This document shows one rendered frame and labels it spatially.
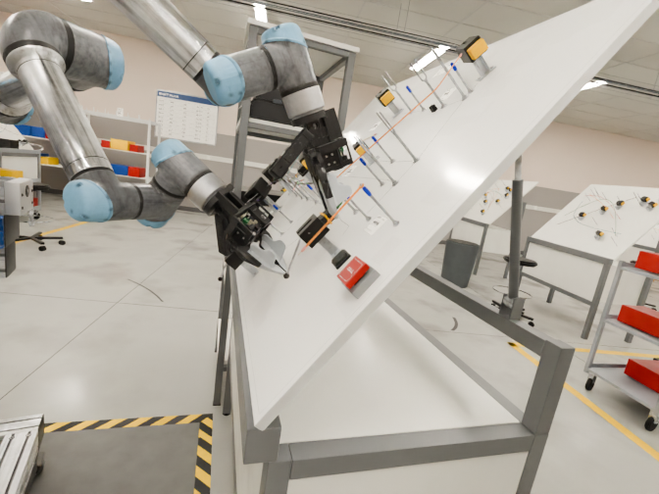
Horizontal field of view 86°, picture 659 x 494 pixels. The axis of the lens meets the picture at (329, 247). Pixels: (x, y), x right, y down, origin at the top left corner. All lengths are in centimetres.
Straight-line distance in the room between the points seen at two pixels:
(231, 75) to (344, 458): 68
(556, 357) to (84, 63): 118
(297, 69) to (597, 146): 1080
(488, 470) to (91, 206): 92
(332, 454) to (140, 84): 848
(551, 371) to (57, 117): 107
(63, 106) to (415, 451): 92
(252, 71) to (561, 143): 1018
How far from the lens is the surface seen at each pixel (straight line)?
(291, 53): 71
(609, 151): 1156
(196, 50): 80
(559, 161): 1065
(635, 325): 320
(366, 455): 73
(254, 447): 65
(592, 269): 461
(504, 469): 96
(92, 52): 103
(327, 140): 73
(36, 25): 99
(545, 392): 91
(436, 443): 80
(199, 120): 839
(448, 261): 522
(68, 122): 85
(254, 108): 180
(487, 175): 63
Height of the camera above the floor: 127
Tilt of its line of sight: 11 degrees down
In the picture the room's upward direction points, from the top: 9 degrees clockwise
